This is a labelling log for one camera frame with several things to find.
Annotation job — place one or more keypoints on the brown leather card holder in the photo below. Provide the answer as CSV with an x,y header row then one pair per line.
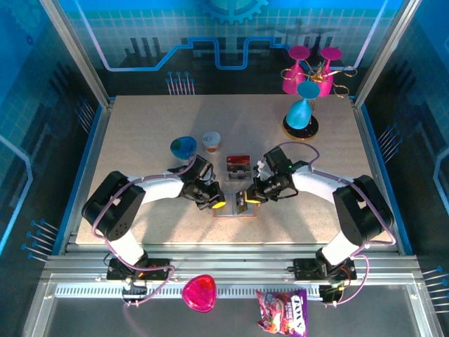
x,y
224,207

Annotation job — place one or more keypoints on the dark pictured credit card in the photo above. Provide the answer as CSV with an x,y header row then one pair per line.
x,y
241,203

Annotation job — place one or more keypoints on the red credit card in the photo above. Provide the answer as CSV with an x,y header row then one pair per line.
x,y
238,160

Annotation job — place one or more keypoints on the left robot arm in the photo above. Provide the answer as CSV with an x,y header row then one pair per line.
x,y
158,193

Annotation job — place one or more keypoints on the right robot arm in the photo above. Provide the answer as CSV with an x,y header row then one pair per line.
x,y
314,182

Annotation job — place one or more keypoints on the cup with blue lid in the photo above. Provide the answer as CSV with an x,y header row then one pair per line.
x,y
183,145

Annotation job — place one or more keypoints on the small can with white lid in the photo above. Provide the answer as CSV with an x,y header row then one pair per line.
x,y
211,140

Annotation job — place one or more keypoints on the cup tree with goblets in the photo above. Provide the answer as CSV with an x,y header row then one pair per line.
x,y
312,128

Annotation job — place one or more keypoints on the blue goblet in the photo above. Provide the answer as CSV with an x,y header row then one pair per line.
x,y
298,116

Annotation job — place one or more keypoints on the pink heart-shaped bowl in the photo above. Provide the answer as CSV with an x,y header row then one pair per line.
x,y
200,293

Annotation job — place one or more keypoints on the pink goblet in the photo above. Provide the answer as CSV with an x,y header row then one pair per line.
x,y
293,82
326,87

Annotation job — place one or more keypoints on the purple candy bag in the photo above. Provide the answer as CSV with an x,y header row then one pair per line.
x,y
280,312

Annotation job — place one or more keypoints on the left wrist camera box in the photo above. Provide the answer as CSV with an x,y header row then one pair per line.
x,y
202,168

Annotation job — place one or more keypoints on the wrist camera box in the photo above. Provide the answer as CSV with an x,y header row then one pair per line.
x,y
277,159
202,168

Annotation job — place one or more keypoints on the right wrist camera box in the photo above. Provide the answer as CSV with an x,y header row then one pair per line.
x,y
277,159

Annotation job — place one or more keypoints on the aluminium front rail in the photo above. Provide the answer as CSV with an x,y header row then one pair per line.
x,y
231,259

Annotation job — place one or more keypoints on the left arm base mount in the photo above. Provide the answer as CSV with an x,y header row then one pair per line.
x,y
159,268

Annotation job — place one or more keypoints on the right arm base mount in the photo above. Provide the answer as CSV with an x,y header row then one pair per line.
x,y
305,268

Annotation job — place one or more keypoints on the aluminium table side rail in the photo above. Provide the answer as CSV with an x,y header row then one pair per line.
x,y
95,147
369,147

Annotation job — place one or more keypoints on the aluminium frame post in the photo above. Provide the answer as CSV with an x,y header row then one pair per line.
x,y
380,59
84,59

